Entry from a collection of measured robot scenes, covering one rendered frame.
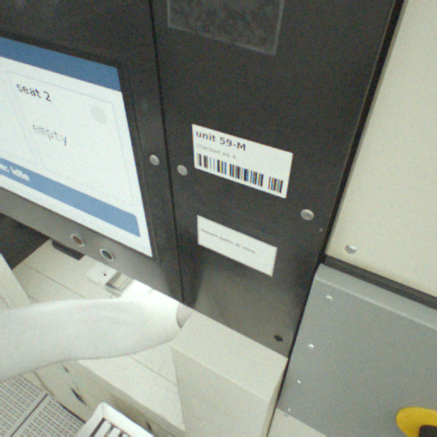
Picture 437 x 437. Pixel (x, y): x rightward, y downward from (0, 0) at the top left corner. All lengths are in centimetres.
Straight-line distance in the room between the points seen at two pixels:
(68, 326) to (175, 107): 38
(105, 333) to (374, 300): 38
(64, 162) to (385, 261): 31
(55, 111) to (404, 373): 37
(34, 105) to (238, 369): 33
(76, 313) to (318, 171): 42
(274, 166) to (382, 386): 23
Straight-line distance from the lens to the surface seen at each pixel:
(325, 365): 40
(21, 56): 38
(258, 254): 32
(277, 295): 35
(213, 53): 24
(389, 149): 24
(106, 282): 115
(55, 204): 49
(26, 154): 47
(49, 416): 202
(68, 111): 36
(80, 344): 58
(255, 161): 26
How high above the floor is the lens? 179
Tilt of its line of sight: 44 degrees down
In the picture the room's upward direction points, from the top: straight up
